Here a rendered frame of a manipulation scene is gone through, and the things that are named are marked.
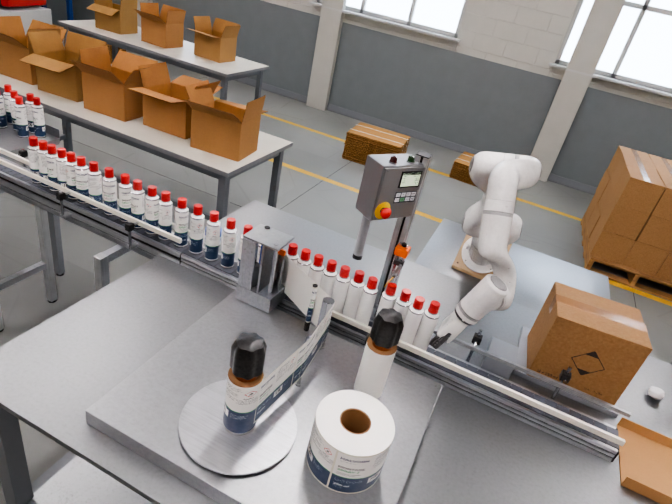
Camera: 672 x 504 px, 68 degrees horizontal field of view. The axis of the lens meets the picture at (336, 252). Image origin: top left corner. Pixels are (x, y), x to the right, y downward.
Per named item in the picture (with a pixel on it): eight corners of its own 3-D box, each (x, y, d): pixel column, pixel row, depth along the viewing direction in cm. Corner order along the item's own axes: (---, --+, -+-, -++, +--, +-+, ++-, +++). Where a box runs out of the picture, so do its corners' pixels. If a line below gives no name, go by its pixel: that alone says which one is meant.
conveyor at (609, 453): (179, 264, 198) (179, 254, 196) (196, 253, 207) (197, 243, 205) (612, 463, 153) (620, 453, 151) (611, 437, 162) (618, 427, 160)
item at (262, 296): (234, 298, 178) (241, 236, 165) (254, 281, 189) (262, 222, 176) (268, 313, 174) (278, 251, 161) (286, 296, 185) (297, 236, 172)
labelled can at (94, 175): (89, 210, 210) (86, 164, 200) (89, 204, 214) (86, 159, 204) (103, 209, 213) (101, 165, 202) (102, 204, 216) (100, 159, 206)
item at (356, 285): (338, 319, 180) (350, 272, 169) (344, 312, 184) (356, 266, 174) (351, 325, 178) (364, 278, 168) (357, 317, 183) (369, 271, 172)
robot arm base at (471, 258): (455, 265, 236) (457, 252, 219) (469, 230, 241) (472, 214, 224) (495, 279, 231) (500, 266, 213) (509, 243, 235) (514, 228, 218)
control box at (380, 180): (354, 207, 166) (367, 154, 157) (394, 204, 175) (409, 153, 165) (371, 222, 159) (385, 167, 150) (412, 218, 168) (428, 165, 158)
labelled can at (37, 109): (48, 136, 264) (44, 98, 254) (40, 139, 260) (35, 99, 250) (41, 134, 266) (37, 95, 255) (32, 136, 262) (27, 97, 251)
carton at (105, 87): (68, 109, 329) (63, 50, 310) (118, 98, 367) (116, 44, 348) (123, 128, 320) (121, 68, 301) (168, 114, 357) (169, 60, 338)
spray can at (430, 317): (409, 350, 172) (426, 303, 162) (414, 342, 177) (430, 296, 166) (423, 356, 171) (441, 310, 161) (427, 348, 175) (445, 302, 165)
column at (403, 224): (368, 317, 192) (415, 153, 158) (372, 311, 196) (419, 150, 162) (379, 322, 191) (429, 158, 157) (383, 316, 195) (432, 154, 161)
